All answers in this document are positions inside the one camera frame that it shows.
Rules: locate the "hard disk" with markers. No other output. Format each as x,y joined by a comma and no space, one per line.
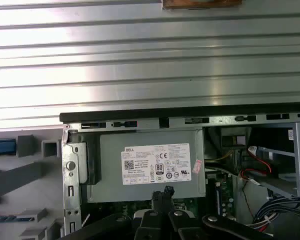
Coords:
2,147

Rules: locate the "grey parts rack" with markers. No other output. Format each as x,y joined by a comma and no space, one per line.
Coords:
15,177

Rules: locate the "grey power supply unit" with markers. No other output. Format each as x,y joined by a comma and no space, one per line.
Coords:
110,162

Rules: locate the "black PC case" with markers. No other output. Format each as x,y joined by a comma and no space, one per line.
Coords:
140,113

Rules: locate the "brown square base plate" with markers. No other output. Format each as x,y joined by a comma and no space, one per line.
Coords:
202,5

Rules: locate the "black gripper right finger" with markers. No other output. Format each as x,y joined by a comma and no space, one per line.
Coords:
180,225

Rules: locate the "green motherboard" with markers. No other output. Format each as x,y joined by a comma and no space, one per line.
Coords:
225,190

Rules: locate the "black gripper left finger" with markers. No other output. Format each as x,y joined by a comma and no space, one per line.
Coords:
155,225

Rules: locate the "grey metal drive cage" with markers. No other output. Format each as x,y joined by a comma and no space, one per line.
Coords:
298,162

